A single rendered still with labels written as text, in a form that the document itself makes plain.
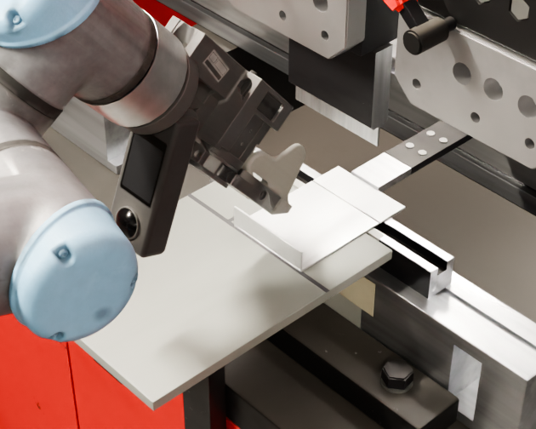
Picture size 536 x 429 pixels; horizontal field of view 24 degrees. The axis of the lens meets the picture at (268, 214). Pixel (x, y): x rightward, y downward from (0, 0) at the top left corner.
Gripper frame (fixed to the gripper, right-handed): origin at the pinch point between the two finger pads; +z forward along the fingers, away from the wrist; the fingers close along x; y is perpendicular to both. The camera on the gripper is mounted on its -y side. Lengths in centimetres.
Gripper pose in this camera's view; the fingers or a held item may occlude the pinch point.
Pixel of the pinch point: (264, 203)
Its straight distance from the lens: 103.8
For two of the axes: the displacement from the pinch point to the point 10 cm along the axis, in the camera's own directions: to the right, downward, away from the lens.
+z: 4.7, 3.3, 8.2
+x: -6.8, -4.5, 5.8
